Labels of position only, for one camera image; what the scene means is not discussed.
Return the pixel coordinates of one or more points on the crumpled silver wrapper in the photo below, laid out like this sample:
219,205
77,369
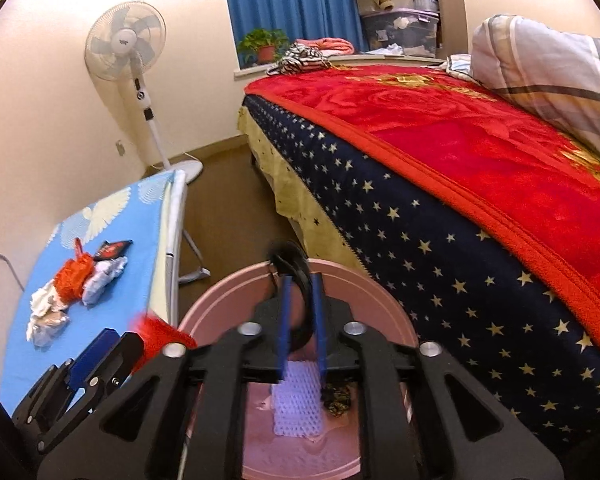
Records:
47,331

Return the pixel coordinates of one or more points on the white standing fan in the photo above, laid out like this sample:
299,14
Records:
130,45

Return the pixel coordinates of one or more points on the red white plush hat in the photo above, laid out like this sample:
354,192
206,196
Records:
155,338

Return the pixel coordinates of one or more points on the white foam net sleeve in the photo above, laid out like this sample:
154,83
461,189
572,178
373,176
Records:
297,405

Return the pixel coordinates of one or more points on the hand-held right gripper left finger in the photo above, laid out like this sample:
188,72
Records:
285,325

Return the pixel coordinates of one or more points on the dark star print blanket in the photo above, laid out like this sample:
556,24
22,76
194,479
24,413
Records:
430,270

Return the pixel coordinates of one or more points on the red floral blanket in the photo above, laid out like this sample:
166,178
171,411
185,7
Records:
455,135

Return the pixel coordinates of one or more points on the black red packet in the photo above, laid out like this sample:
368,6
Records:
111,250

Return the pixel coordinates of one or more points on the clear plastic storage box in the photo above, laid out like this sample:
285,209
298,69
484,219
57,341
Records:
400,32

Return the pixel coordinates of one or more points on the black gold patterned wrapper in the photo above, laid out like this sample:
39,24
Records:
337,396

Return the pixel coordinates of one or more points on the crumpled white paper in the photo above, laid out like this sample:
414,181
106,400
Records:
42,302

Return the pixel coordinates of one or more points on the light blue cloth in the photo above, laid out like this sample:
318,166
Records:
460,67

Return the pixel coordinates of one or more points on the orange plastic bag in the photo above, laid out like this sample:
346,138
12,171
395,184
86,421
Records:
74,272

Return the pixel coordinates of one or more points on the yellow bed skirt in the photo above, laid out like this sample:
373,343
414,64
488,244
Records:
290,185

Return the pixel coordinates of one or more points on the potted green plant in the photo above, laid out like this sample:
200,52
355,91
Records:
262,45

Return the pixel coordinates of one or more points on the plaid pillow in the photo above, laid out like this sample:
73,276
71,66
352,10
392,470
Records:
545,70

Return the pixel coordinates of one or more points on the black white striped cloth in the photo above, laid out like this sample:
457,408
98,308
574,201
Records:
300,60

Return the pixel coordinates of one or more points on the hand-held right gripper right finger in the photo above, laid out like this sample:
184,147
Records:
321,325

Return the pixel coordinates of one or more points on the pink cloth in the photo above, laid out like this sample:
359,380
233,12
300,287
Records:
330,45

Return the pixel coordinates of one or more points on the blue curtain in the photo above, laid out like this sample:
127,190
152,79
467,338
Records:
290,0

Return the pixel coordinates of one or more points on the pink plastic bin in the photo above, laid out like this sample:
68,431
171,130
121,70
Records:
230,300

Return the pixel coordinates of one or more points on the wooden shelf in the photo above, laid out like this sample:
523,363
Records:
447,10

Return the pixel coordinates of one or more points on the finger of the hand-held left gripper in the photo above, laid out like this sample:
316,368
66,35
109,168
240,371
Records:
92,360
115,370

